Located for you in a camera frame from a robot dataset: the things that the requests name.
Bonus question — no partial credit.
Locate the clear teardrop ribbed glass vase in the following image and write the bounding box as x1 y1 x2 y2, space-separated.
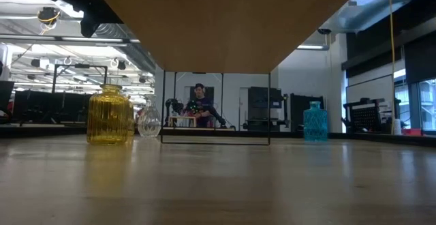
137 94 162 138

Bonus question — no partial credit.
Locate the yellow glass bottle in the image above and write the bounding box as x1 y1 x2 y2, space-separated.
128 95 136 138

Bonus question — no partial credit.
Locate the blue diamond-pattern glass bottle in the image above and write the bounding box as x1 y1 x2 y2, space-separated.
302 100 329 143

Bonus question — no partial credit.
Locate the yellow ribbed glass jar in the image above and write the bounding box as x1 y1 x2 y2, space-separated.
86 83 132 147

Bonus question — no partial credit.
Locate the small background wooden shelf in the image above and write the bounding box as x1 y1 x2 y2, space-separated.
168 115 198 128

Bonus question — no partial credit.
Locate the person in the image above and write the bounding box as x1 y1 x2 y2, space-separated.
185 82 219 129

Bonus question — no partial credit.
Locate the black cabinet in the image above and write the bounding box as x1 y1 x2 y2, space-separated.
247 86 283 132

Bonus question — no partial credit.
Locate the light wooden table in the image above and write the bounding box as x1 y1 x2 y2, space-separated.
87 0 371 147

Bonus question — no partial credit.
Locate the black panel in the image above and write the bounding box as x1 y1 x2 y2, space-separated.
289 93 326 132

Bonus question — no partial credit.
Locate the ceiling light bar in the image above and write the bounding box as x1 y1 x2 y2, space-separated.
296 44 330 51

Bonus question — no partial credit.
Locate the black pegboard cart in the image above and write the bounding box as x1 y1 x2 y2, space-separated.
342 97 392 134

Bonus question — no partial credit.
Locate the black partition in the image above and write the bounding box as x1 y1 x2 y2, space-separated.
13 90 92 124

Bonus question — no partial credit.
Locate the white roll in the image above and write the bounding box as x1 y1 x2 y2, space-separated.
392 118 403 136

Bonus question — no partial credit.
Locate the silver ventilation duct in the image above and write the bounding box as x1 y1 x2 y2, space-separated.
93 22 158 73

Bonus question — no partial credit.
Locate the black gantry frame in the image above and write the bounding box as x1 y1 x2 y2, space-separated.
51 63 109 95

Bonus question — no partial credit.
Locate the yellow extension cable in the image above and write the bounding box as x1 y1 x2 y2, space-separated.
388 0 398 123

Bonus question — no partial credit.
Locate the black ceiling cable reel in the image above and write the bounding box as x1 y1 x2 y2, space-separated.
36 6 61 27

